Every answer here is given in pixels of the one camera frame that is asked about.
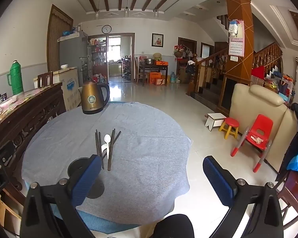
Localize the carved dark wooden sideboard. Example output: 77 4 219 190
0 82 67 200

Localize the dark wooden side table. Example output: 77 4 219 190
138 64 169 85

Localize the red plastic child chair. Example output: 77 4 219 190
230 114 274 173

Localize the framed wall picture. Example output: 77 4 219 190
151 33 164 47

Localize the blue table undercloth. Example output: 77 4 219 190
76 209 141 231

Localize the dark cloth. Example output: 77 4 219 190
151 214 195 238

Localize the wooden staircase with railing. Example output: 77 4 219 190
186 42 283 109

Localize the grey refrigerator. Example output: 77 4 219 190
58 31 92 90

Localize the brown wooden door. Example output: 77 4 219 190
47 4 74 72

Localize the bronze electric kettle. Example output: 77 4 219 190
81 78 110 115

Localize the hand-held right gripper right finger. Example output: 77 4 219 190
203 156 284 238

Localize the green thermos flask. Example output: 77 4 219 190
7 60 24 96

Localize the round table with grey cloth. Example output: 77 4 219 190
21 102 192 225

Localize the red and yellow stool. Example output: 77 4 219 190
219 118 239 140

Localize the small white wooden stool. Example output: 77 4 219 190
205 113 227 131

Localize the white printed cardboard box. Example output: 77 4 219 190
60 67 80 111

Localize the reddish wooden chair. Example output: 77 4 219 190
276 171 298 225

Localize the beige leather armchair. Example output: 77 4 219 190
229 84 298 173

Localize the wooden dining chair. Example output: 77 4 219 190
37 71 54 88

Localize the pink wall calendar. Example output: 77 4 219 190
228 21 246 57

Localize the black utensil holder cup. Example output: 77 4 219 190
67 157 105 199

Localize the orange wooden pillar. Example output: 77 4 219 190
223 0 254 80

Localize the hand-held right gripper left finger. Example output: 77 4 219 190
19 154 103 238

